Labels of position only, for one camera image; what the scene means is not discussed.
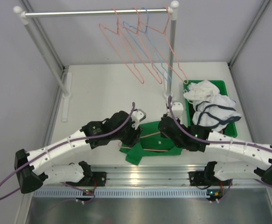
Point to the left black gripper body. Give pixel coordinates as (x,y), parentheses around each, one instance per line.
(133,136)

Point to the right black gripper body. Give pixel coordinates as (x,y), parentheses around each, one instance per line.
(178,143)

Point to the green tank top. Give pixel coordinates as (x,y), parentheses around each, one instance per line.
(151,127)

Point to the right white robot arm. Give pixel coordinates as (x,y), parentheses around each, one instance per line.
(238,159)

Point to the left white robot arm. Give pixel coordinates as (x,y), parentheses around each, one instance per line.
(48,165)

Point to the white clothes pile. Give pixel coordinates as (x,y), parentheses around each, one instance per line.
(210,108)

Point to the green plastic bin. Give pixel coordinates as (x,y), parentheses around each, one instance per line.
(230,129)

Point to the silver clothes rack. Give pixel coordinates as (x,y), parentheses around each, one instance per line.
(36,32)

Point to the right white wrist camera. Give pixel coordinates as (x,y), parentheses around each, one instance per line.
(177,110)

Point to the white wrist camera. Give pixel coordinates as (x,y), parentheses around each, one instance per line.
(177,110)
(138,116)

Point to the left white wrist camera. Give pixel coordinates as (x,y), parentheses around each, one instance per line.
(138,116)

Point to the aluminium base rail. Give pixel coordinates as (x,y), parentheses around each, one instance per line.
(129,176)

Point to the white slotted cable duct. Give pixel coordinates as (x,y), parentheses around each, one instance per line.
(128,193)

